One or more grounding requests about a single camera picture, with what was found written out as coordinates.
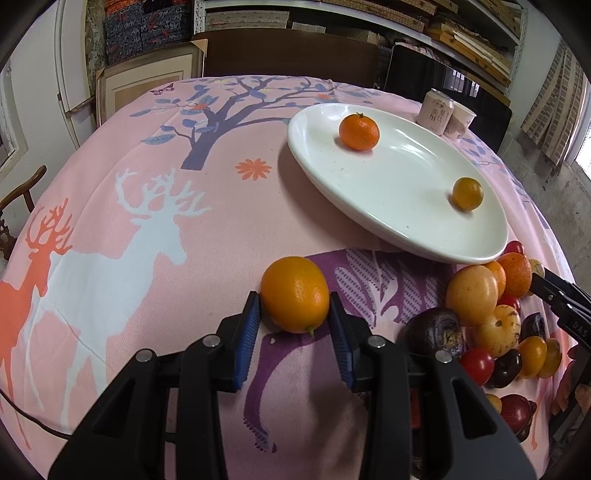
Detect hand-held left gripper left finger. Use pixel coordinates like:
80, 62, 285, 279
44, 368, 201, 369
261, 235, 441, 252
48, 291, 264, 480

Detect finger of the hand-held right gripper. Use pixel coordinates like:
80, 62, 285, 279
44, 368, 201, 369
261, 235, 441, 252
530, 276, 591, 344
541, 268, 591, 304

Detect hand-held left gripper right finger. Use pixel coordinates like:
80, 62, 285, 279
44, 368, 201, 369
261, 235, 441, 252
329, 292, 539, 480

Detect orange kumquat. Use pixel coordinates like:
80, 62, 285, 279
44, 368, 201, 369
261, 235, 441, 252
260, 256, 331, 334
451, 176, 484, 212
538, 338, 563, 379
517, 336, 548, 379

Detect large orange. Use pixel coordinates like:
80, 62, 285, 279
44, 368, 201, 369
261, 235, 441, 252
496, 252, 533, 298

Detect red cherry tomato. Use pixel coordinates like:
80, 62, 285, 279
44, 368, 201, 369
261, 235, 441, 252
458, 348, 496, 386
496, 293, 522, 315

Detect small orange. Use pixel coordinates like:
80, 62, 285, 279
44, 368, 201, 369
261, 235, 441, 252
482, 261, 507, 298

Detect purple passion fruit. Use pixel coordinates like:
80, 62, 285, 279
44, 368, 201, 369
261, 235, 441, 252
401, 308, 466, 360

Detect pale yellow round fruit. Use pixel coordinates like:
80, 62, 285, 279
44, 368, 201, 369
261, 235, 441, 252
445, 265, 500, 328

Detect white oval plate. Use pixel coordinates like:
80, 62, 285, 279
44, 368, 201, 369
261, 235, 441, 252
287, 102, 509, 265

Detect bright window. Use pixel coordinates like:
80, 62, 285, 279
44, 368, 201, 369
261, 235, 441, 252
575, 92, 591, 181

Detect brick pattern curtain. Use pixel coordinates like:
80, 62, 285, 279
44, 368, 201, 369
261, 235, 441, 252
521, 39, 587, 176

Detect pink deer print tablecloth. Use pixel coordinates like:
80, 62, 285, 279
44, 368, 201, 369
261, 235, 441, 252
0, 75, 583, 480

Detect white paper cup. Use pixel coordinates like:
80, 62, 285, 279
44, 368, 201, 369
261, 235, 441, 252
444, 102, 477, 139

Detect mandarin with green stem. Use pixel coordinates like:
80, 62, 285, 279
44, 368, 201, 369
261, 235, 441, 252
339, 113, 380, 152

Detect pink beverage can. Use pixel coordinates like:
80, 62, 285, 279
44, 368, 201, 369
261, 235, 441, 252
416, 89, 452, 136

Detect black board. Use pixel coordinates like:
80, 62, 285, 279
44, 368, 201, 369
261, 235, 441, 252
383, 44, 513, 139

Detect brown wooden chair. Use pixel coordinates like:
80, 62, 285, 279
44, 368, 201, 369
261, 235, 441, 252
0, 165, 48, 261

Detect beige framed panel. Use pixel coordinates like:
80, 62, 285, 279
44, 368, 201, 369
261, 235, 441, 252
95, 39, 208, 127

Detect brown wooden board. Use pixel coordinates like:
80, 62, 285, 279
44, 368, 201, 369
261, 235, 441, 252
191, 30, 382, 88

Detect white framed window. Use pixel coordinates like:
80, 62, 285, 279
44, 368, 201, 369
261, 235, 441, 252
0, 60, 33, 185

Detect white door panel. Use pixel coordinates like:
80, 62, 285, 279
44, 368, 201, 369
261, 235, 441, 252
54, 0, 100, 151

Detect white metal shelf rack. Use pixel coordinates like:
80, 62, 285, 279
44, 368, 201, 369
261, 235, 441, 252
194, 0, 527, 93

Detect stack of patterned fabric boxes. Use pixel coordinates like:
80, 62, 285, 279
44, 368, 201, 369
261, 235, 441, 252
104, 0, 195, 65

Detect black cable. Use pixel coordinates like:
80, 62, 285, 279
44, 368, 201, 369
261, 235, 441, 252
0, 392, 75, 439

